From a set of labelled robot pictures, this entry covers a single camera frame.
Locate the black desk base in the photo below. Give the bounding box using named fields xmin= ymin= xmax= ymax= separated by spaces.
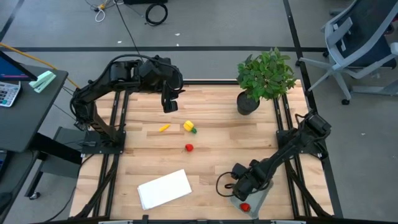
xmin=24 ymin=126 xmax=85 ymax=200

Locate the black floor cable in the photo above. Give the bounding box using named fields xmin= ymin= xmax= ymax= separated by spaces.
xmin=113 ymin=0 xmax=147 ymax=63

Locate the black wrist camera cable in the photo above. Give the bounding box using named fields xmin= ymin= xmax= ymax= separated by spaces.
xmin=216 ymin=172 xmax=237 ymax=198

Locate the green artificial plant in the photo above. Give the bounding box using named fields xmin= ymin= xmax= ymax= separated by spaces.
xmin=236 ymin=47 xmax=297 ymax=103

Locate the black desk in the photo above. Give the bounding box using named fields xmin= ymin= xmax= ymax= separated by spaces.
xmin=0 ymin=63 xmax=69 ymax=153

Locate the grey plastic tray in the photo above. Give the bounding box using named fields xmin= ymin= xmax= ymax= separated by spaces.
xmin=229 ymin=179 xmax=275 ymax=219

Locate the black table frame rail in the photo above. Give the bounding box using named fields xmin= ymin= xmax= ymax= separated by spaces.
xmin=272 ymin=96 xmax=299 ymax=218
xmin=183 ymin=79 xmax=242 ymax=85
xmin=282 ymin=93 xmax=332 ymax=218
xmin=104 ymin=90 xmax=130 ymax=218
xmin=91 ymin=90 xmax=121 ymax=218

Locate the grey office chair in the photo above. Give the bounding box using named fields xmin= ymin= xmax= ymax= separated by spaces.
xmin=298 ymin=0 xmax=398 ymax=106

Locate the mint green stapler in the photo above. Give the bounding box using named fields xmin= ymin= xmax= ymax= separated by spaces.
xmin=29 ymin=70 xmax=57 ymax=94

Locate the black coiled cable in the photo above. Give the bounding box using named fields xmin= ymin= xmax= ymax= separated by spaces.
xmin=145 ymin=2 xmax=169 ymax=27

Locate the white floor cable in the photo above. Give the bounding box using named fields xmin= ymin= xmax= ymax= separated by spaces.
xmin=95 ymin=0 xmax=124 ymax=23

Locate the black plant pot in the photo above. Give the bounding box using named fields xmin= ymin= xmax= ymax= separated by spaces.
xmin=236 ymin=90 xmax=261 ymax=116

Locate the desk computer monitor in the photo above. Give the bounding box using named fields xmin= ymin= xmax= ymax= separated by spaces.
xmin=0 ymin=50 xmax=38 ymax=82

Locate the black floor box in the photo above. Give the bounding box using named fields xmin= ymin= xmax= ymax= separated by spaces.
xmin=123 ymin=0 xmax=169 ymax=5

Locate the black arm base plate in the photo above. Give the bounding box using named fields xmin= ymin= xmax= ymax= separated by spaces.
xmin=275 ymin=129 xmax=327 ymax=158
xmin=81 ymin=129 xmax=127 ymax=155

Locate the yellow floor cable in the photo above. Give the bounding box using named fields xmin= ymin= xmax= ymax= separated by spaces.
xmin=0 ymin=42 xmax=81 ymax=90

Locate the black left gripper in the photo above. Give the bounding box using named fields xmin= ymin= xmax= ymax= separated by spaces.
xmin=160 ymin=79 xmax=180 ymax=113

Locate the grey calculator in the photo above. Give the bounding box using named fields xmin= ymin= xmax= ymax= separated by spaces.
xmin=0 ymin=80 xmax=22 ymax=108

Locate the yellow toy bell pepper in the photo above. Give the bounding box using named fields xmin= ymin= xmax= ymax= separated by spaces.
xmin=183 ymin=119 xmax=198 ymax=134

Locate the white folded cloth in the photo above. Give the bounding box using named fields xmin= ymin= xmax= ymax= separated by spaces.
xmin=137 ymin=169 xmax=193 ymax=211

